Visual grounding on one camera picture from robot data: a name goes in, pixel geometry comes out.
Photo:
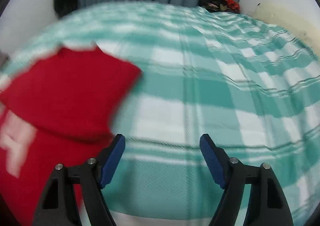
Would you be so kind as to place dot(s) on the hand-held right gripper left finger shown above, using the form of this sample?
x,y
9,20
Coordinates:
x,y
111,161

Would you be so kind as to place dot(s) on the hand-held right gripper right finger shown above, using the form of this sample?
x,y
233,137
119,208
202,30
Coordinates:
x,y
212,163

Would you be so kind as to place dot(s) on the red rabbit sweater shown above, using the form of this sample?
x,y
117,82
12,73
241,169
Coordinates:
x,y
60,110

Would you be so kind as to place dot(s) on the pile of clothes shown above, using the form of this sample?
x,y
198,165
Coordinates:
x,y
220,0

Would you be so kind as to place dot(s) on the green plaid bed blanket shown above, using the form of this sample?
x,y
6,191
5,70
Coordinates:
x,y
212,90

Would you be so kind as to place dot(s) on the cream headboard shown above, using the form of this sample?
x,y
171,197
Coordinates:
x,y
287,20

